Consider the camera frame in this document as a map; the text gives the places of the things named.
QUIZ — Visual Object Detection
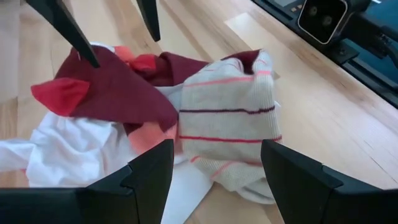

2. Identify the maroon sock pink toe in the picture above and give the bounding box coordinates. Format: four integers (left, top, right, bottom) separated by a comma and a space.
30, 46, 180, 135
129, 49, 261, 88

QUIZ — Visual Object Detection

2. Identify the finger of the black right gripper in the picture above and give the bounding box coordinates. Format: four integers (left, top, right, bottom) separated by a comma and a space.
136, 0, 162, 42
26, 0, 101, 68

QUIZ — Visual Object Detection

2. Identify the black aluminium table frame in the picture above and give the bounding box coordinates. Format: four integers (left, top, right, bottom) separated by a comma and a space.
251, 0, 398, 109

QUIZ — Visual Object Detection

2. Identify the thin white sock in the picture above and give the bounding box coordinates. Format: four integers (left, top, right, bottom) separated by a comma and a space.
0, 110, 215, 224

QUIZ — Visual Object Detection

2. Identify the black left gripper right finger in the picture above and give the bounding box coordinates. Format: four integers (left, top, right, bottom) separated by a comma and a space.
261, 139, 344, 224

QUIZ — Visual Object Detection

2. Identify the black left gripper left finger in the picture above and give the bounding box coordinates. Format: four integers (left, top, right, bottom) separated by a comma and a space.
86, 139, 175, 224

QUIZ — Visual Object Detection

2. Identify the coral orange sock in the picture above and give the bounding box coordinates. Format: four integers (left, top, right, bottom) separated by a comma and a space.
113, 45, 178, 156

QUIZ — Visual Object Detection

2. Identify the beige striped sock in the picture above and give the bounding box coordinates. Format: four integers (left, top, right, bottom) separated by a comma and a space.
178, 49, 283, 205

